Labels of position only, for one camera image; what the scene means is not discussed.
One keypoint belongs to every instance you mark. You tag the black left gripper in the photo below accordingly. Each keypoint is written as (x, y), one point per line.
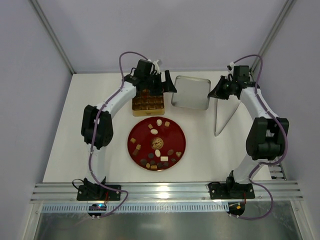
(161, 82)

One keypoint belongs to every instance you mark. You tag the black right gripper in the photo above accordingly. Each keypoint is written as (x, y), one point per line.
(223, 86)

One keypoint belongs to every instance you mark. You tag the silver tin lid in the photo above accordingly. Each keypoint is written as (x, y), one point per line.
(192, 93)

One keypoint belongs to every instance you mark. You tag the silver metal tweezers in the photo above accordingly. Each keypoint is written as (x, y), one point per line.
(224, 111)

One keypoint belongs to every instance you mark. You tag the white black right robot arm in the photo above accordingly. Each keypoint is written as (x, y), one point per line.
(266, 140)

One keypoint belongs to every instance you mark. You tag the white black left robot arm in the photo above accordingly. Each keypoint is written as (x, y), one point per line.
(97, 122)

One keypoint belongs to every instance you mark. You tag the gold chocolate tin box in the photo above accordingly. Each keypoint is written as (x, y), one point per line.
(144, 104)

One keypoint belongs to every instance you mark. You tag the white round chocolate top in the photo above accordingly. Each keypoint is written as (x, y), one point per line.
(159, 122)

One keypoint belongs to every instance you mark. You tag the white oval chocolate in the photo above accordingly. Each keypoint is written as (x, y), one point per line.
(157, 153)
(154, 131)

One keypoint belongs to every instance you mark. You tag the brown square chocolate left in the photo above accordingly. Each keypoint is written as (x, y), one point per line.
(133, 140)

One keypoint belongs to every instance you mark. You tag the brown oval chocolate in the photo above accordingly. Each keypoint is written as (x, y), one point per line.
(170, 152)

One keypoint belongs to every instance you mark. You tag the white oval chocolate centre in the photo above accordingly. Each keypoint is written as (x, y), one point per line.
(157, 153)

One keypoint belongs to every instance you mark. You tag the dark round chocolate centre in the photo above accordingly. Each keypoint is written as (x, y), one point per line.
(150, 155)

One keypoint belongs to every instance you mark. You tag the tan block chocolate left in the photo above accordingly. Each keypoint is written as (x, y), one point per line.
(135, 152)

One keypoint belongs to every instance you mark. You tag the white bar chocolate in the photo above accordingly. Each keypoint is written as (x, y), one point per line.
(163, 158)

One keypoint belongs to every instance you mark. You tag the dark round chocolate bottom left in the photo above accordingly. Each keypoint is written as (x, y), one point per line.
(143, 162)

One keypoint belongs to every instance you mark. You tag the round red tray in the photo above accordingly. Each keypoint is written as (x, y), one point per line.
(167, 138)

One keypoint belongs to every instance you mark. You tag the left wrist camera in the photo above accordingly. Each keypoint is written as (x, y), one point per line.
(157, 63)

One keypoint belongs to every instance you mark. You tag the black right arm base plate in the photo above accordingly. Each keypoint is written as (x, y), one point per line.
(228, 191)

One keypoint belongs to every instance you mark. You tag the aluminium mounting rail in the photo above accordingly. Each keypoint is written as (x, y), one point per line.
(281, 190)

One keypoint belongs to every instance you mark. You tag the white slotted cable duct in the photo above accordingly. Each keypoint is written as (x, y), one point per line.
(135, 207)

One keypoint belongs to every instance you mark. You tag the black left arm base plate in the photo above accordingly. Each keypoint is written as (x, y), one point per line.
(112, 192)

